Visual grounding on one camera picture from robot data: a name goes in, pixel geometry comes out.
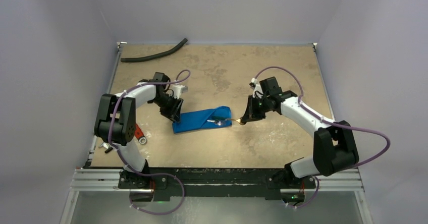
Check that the red handled wrench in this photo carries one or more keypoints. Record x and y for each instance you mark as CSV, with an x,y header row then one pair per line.
x,y
139,135

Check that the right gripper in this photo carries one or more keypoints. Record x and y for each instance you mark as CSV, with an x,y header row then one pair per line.
x,y
253,107

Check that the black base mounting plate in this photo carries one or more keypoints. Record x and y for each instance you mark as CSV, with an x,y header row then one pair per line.
x,y
167,182

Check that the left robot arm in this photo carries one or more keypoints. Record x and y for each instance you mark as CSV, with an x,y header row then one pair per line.
x,y
115,122

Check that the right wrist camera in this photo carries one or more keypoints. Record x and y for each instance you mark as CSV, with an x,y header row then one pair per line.
x,y
255,86

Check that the aluminium frame rail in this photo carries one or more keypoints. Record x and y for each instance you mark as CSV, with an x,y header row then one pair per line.
x,y
117,180

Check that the silver fork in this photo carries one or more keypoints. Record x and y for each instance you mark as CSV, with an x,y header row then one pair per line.
x,y
218,122

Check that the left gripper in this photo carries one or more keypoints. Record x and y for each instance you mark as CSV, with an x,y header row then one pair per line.
x,y
174,112

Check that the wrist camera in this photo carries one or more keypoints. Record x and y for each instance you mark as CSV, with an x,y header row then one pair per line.
x,y
178,90
255,86

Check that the blue cloth napkin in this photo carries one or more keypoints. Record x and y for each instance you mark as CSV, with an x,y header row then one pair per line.
x,y
197,120

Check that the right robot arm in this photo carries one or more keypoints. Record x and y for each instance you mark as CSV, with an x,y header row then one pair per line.
x,y
334,148

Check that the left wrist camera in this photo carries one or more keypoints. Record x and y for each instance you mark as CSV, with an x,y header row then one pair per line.
x,y
178,90

